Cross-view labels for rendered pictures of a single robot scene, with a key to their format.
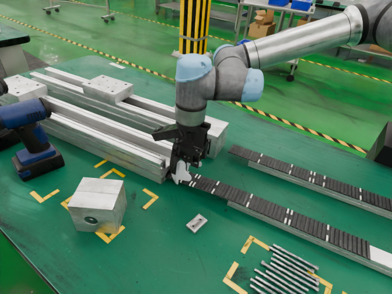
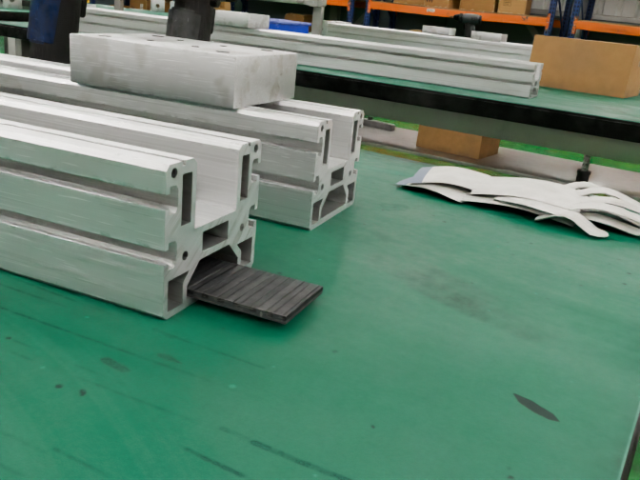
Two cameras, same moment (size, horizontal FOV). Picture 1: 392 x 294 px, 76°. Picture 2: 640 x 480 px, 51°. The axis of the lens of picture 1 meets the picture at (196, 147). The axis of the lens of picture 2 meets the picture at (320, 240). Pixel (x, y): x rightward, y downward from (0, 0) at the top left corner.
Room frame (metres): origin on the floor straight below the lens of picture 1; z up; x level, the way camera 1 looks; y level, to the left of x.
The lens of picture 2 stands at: (1.42, 0.77, 0.95)
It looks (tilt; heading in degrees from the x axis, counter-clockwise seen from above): 19 degrees down; 177
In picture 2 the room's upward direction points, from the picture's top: 6 degrees clockwise
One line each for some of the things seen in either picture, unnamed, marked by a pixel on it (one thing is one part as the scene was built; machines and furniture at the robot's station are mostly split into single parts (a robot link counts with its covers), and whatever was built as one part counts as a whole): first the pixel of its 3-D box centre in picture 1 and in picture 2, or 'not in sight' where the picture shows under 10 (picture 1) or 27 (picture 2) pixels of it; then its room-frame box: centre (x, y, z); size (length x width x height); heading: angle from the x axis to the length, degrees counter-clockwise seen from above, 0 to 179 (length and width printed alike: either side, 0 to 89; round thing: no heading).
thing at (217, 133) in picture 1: (210, 135); not in sight; (0.72, -0.05, 0.83); 0.12 x 0.09 x 0.10; 156
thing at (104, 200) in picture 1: (101, 201); not in sight; (0.39, 0.22, 0.83); 0.11 x 0.10 x 0.10; 1
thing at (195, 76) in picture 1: (193, 82); not in sight; (0.53, 0.02, 1.10); 0.09 x 0.08 x 0.11; 96
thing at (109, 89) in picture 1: (108, 91); not in sight; (0.89, 0.36, 0.87); 0.16 x 0.11 x 0.07; 66
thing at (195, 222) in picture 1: (196, 223); not in sight; (0.38, -0.02, 0.78); 0.05 x 0.03 x 0.01; 141
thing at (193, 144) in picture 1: (191, 140); not in sight; (0.53, 0.01, 0.94); 0.09 x 0.08 x 0.12; 66
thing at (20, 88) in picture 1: (20, 93); (186, 83); (0.82, 0.67, 0.87); 0.16 x 0.11 x 0.07; 66
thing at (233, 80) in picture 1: (235, 81); not in sight; (0.56, -0.08, 1.10); 0.11 x 0.11 x 0.08; 6
